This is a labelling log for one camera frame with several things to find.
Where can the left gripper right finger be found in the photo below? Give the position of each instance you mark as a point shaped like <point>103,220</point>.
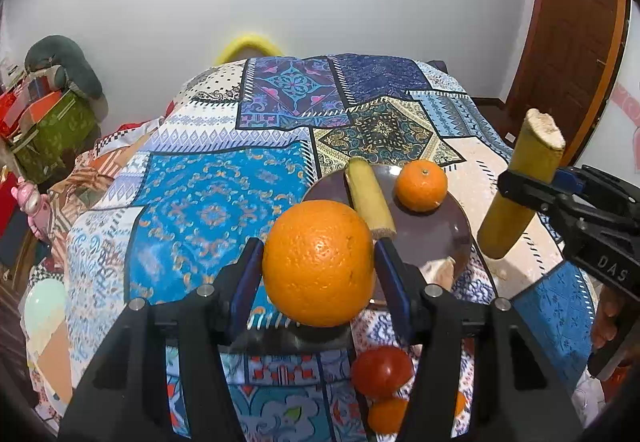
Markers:
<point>402,285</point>

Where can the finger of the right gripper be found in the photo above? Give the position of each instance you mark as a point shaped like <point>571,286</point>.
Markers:
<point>569,180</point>
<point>526,191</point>

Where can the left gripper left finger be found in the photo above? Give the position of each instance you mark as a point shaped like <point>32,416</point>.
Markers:
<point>247,279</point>

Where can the large orange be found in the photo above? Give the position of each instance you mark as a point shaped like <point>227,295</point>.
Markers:
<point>317,264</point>
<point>421,186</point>

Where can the red tomato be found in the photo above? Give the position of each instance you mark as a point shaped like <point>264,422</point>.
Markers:
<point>380,372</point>

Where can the small tangerine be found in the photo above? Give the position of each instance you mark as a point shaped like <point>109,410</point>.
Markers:
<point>460,404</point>
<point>386,416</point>

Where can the person's right hand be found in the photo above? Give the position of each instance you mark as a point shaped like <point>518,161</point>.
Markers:
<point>609,307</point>

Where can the dark purple plate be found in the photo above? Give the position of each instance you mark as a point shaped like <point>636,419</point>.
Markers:
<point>422,238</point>

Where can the patchwork patterned bedspread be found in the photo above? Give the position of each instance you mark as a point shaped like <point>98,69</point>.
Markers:
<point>154,210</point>

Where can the brown wooden door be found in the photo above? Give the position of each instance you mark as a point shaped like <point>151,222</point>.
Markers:
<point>570,58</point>

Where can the pink plush toy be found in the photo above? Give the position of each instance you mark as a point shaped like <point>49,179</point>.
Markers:
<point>36,206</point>

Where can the green patterned box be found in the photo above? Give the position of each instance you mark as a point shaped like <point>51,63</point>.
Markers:
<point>63,130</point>

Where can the yellow plush toy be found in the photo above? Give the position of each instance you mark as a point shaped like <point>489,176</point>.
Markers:
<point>244,44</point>

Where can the red gift box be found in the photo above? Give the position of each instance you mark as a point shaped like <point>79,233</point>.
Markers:
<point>26,104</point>

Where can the dark green cushion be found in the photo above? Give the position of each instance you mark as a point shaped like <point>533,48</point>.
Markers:
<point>74,70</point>

